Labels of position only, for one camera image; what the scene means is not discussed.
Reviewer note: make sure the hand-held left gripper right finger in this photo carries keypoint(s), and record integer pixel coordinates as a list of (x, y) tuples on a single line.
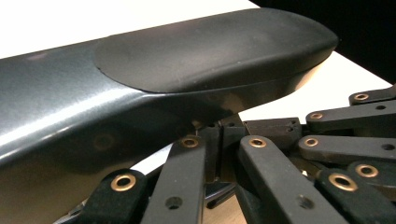
[(230, 155)]

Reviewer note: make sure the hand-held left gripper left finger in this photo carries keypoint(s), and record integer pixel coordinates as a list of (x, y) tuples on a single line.
[(213, 149)]

